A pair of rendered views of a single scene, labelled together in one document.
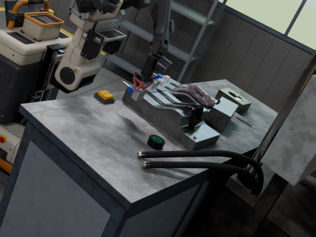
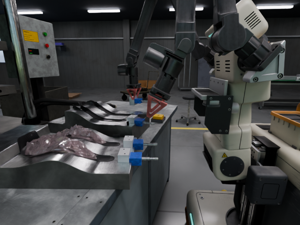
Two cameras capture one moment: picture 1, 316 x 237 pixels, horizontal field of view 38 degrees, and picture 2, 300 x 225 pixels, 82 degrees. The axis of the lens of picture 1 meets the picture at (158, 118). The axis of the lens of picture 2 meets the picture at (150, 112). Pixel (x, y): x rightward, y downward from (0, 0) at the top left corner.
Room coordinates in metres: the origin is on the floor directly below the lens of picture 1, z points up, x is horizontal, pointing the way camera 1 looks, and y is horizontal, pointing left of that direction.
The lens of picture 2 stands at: (3.24, 0.06, 1.16)
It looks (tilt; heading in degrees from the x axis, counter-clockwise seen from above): 15 degrees down; 170
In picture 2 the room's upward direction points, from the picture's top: straight up
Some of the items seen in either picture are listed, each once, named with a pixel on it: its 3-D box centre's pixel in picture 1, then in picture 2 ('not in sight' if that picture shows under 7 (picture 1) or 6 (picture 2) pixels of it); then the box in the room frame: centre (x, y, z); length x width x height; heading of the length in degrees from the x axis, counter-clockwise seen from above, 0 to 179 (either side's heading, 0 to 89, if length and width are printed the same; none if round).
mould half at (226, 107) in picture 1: (194, 98); (65, 151); (2.63, -0.15, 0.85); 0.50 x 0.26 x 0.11; 79
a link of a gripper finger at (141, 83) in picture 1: (140, 83); (135, 91); (2.11, 0.15, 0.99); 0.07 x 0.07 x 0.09; 62
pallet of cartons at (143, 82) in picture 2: not in sight; (147, 85); (-4.99, 1.34, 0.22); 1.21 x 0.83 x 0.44; 76
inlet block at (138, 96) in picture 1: (132, 89); (139, 100); (2.14, 0.18, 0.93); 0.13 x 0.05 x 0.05; 62
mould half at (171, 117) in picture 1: (173, 111); (100, 118); (2.27, -0.06, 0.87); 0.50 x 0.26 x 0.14; 62
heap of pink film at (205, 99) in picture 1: (196, 92); (65, 139); (2.62, -0.15, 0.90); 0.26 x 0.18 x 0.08; 79
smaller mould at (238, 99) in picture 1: (233, 100); not in sight; (2.99, -0.42, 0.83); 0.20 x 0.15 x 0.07; 62
